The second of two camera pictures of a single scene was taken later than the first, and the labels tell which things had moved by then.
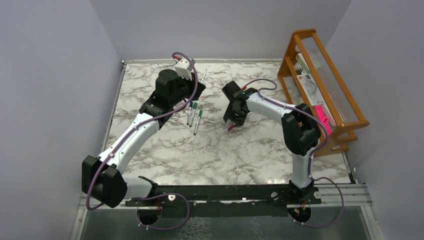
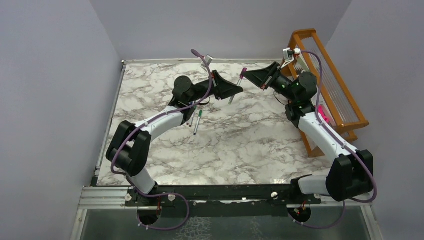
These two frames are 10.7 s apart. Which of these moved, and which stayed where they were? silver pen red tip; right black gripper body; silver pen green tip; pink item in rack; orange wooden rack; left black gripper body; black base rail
Moved: left black gripper body; right black gripper body
Stayed: black base rail; pink item in rack; silver pen red tip; orange wooden rack; silver pen green tip
